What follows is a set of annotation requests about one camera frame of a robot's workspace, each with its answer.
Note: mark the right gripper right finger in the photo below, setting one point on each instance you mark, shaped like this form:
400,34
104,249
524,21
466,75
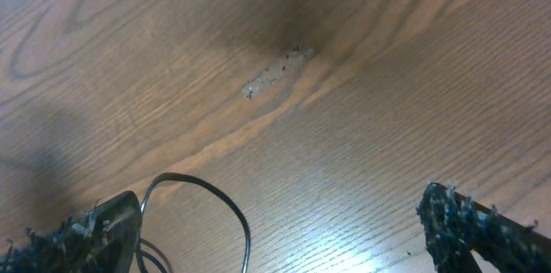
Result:
456,226

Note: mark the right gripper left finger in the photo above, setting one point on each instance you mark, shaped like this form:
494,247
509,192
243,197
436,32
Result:
103,239

